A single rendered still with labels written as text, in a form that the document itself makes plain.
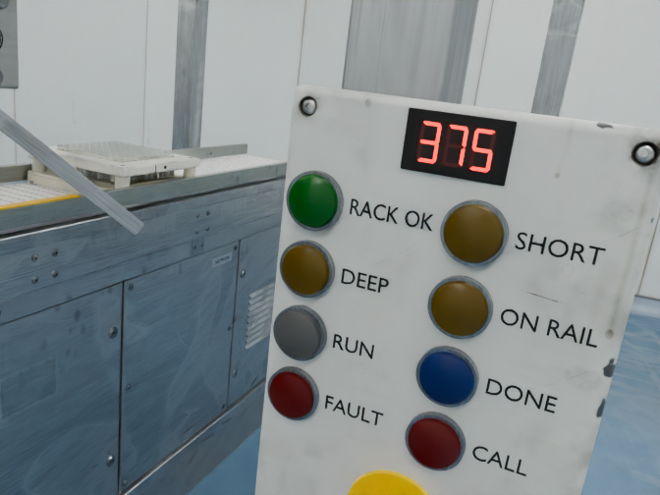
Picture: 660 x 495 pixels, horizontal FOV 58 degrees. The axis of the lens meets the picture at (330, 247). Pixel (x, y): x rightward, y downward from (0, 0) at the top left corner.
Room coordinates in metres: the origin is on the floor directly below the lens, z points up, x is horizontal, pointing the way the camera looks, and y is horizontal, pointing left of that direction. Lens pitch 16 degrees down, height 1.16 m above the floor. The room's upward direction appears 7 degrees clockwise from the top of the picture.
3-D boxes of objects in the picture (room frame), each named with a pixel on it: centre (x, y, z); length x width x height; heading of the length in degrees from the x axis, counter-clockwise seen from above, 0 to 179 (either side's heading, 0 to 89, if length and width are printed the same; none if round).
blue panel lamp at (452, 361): (0.26, -0.06, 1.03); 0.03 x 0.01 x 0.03; 68
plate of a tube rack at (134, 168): (1.26, 0.47, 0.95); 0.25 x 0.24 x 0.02; 69
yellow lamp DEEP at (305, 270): (0.29, 0.01, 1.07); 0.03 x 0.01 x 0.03; 68
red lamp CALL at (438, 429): (0.26, -0.06, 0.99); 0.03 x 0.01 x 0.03; 68
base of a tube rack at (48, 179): (1.26, 0.47, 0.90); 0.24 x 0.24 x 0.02; 69
